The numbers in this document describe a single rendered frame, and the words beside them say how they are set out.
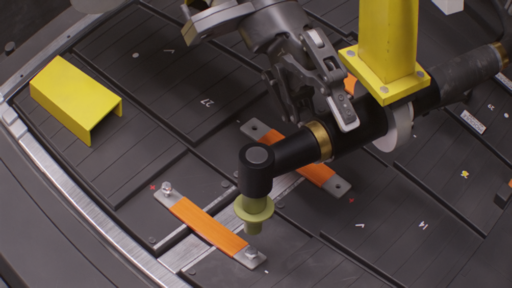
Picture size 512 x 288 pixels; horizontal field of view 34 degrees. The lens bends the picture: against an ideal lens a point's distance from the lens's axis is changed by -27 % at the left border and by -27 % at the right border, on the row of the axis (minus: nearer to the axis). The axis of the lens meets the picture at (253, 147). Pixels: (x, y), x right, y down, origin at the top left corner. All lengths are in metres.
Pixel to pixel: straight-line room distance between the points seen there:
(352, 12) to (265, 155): 0.48
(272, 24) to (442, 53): 0.43
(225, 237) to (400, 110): 0.25
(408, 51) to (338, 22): 0.42
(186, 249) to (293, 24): 0.29
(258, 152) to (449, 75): 0.27
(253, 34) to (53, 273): 0.35
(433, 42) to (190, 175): 0.43
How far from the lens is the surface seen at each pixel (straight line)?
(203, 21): 1.08
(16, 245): 1.07
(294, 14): 1.10
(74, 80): 1.33
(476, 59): 1.22
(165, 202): 1.23
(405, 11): 1.01
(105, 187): 1.24
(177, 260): 1.19
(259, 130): 1.30
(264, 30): 1.09
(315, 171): 1.26
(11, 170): 1.14
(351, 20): 1.47
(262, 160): 1.05
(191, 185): 1.25
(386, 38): 1.02
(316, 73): 1.07
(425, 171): 1.28
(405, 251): 1.19
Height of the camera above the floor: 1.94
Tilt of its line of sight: 47 degrees down
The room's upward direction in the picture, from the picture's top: 3 degrees clockwise
